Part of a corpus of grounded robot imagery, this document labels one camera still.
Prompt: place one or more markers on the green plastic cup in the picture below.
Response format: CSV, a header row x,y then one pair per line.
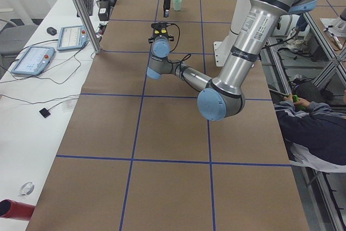
x,y
177,4

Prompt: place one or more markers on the black box with label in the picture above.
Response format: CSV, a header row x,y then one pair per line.
x,y
105,9

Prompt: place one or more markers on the black computer keyboard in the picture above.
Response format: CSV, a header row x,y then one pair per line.
x,y
89,5

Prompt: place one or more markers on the far teach pendant tablet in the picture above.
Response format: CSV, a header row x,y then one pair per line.
x,y
72,38

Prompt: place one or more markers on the teach pendant tablet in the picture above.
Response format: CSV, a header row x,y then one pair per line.
x,y
72,38
34,61

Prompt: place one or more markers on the black computer mouse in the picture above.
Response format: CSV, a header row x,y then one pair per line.
x,y
52,31

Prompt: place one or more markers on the near teach pendant tablet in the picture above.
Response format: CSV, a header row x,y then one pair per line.
x,y
34,61

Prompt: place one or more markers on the small black square device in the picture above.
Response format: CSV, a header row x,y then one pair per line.
x,y
45,112

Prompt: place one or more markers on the seated person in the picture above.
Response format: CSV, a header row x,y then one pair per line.
x,y
316,135

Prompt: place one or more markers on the clear tape roll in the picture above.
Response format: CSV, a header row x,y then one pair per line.
x,y
26,189

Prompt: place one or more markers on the red cylinder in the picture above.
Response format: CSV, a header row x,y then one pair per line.
x,y
16,210

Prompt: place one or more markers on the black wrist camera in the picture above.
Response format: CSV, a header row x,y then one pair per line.
x,y
159,26

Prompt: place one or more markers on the white pedestal column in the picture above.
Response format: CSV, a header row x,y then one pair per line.
x,y
222,49

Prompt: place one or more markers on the aluminium frame post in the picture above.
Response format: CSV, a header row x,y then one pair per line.
x,y
82,11

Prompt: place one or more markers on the green handled screwdriver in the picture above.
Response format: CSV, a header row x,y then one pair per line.
x,y
295,98

